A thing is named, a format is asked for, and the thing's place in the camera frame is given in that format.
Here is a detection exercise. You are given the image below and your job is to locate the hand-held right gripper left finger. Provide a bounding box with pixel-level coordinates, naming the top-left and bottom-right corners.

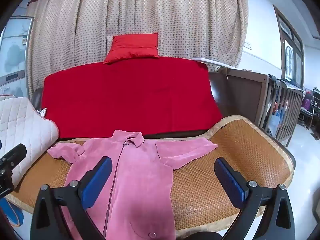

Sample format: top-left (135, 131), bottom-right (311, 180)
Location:
top-left (29, 156), bottom-right (113, 240)

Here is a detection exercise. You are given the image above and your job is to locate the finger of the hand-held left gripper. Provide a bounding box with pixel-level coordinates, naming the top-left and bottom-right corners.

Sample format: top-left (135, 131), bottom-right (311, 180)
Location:
top-left (0, 144), bottom-right (27, 167)

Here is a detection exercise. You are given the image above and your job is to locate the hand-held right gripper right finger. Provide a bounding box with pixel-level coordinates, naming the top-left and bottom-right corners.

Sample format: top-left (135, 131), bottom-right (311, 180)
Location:
top-left (214, 157), bottom-right (295, 240)

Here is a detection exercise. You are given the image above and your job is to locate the pink corduroy jacket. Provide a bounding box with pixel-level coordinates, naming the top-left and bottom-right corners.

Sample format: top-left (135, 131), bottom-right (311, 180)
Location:
top-left (47, 129), bottom-right (218, 240)

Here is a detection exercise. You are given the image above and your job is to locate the white quilted cushion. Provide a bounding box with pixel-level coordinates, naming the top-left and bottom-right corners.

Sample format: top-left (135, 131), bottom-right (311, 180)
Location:
top-left (0, 96), bottom-right (60, 184)

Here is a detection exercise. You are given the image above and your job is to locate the blue bag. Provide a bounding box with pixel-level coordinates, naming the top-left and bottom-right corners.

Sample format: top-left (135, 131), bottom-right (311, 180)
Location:
top-left (0, 197), bottom-right (24, 228)

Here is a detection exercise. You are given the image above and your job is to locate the woven rattan mat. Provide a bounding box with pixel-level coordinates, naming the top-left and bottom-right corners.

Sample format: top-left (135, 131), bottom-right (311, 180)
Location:
top-left (5, 115), bottom-right (297, 224)

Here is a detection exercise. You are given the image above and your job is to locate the red blanket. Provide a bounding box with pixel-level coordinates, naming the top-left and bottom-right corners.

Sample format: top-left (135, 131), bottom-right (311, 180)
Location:
top-left (41, 56), bottom-right (223, 139)

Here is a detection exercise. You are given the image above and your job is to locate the dark brown sofa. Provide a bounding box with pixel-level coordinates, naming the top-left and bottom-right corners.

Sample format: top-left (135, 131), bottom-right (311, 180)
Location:
top-left (30, 70), bottom-right (297, 180)

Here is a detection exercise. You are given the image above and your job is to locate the brown wooden crib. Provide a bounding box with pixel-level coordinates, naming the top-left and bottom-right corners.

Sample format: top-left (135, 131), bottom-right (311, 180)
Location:
top-left (226, 69), bottom-right (304, 147)

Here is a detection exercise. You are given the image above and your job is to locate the frosted glass door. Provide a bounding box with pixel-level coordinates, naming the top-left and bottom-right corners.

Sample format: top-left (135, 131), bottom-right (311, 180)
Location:
top-left (0, 16), bottom-right (34, 98)

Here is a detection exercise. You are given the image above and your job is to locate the white board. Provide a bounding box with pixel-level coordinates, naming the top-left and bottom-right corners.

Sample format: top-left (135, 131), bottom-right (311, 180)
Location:
top-left (192, 57), bottom-right (240, 69)

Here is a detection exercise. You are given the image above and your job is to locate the brown framed door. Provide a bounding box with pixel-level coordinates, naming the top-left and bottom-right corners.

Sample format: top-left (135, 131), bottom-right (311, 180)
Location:
top-left (273, 4), bottom-right (305, 88)

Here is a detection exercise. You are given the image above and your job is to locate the red pillow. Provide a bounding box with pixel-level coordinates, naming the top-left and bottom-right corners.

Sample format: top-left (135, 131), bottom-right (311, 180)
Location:
top-left (103, 32), bottom-right (160, 65)

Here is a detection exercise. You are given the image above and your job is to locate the beige dotted curtain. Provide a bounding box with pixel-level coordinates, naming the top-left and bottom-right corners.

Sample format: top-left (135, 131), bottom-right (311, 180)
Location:
top-left (26, 0), bottom-right (249, 100)

